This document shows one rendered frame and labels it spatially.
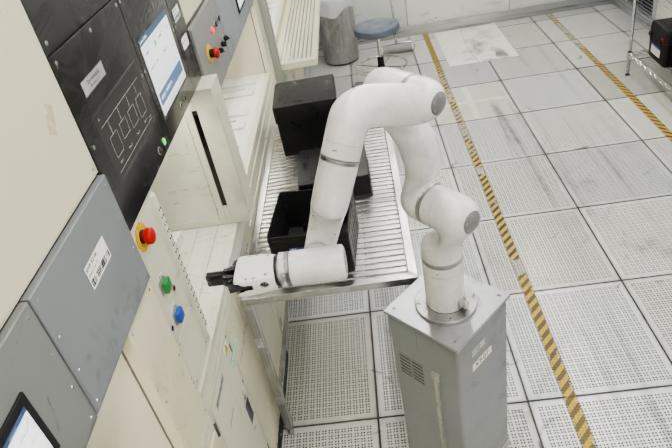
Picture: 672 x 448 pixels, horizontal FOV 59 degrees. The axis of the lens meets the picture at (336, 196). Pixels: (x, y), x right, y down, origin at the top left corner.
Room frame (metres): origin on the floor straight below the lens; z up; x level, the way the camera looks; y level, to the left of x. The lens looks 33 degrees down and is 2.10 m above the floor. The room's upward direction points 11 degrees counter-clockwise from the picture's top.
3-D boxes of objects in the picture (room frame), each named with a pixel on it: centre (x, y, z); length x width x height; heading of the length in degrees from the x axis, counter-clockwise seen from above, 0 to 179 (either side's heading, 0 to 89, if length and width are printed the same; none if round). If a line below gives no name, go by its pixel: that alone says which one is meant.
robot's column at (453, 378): (1.33, -0.27, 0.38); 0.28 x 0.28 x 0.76; 39
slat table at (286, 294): (2.14, 0.02, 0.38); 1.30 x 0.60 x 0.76; 174
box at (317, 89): (2.58, 0.05, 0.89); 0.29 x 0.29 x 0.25; 86
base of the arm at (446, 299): (1.33, -0.27, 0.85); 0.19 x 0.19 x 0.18
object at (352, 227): (1.72, 0.10, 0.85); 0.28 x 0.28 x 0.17; 79
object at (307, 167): (2.14, -0.01, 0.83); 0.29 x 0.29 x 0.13; 86
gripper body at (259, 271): (1.11, 0.21, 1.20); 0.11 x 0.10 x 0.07; 84
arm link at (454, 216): (1.30, -0.29, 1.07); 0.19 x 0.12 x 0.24; 34
